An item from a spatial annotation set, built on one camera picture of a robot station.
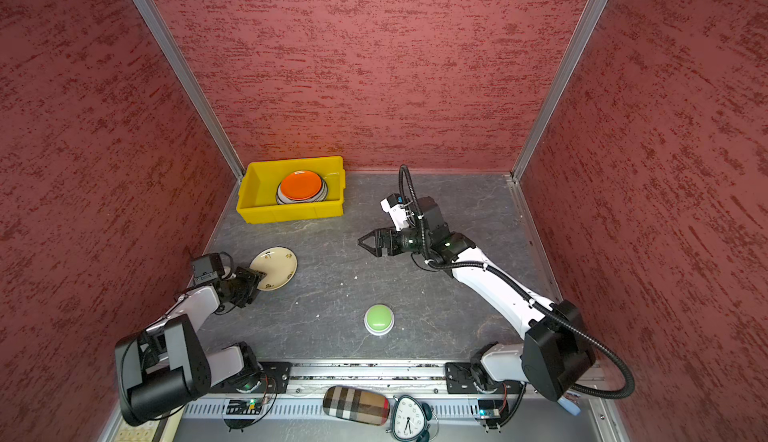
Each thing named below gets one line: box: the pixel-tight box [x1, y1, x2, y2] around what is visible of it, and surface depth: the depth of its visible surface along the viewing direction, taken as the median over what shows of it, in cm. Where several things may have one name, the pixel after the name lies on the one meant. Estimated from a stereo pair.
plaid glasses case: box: [323, 385, 390, 426], surface depth 70 cm
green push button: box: [364, 304, 395, 336], surface depth 84 cm
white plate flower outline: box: [276, 176, 329, 205], surface depth 109 cm
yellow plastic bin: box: [236, 156, 346, 225], surface depth 112 cm
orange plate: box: [280, 170, 323, 201], surface depth 112 cm
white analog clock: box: [386, 395, 433, 442], surface depth 67 cm
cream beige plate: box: [249, 246, 298, 292], surface depth 96 cm
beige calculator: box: [113, 406, 184, 442], surface depth 67 cm
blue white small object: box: [557, 396, 581, 417], surface depth 71 cm
